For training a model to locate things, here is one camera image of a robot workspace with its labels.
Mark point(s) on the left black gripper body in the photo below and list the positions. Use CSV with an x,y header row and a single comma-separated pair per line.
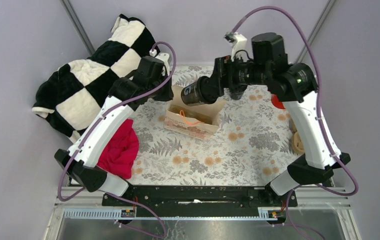
x,y
164,94

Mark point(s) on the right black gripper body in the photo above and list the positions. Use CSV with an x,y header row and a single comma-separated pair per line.
x,y
238,72

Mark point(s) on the black cup lid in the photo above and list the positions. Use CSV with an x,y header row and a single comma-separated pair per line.
x,y
207,90

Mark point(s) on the black coffee cup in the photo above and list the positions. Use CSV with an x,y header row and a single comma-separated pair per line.
x,y
192,95

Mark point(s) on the single brown cup carrier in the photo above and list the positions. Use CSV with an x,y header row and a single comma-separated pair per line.
x,y
190,117

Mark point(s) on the peach paper bag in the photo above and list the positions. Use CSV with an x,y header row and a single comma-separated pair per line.
x,y
174,122

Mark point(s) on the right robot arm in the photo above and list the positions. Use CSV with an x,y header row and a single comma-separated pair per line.
x,y
296,88

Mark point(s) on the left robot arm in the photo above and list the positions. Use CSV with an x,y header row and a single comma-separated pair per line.
x,y
80,160

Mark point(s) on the stack of black cups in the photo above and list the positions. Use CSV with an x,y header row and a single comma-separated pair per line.
x,y
236,93

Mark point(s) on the red cup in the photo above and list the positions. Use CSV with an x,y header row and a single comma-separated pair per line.
x,y
276,102

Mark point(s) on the floral tablecloth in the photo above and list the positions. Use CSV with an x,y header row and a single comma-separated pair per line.
x,y
250,148

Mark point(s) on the black white checkered blanket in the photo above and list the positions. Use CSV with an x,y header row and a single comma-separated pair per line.
x,y
73,95

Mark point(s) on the red cloth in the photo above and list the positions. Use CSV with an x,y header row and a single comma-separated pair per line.
x,y
119,155

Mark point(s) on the brown cardboard cup carrier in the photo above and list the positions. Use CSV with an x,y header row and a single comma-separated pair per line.
x,y
296,141

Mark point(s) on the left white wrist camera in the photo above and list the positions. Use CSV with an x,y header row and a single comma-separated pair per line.
x,y
162,56

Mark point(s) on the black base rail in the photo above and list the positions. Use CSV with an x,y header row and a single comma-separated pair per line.
x,y
200,201

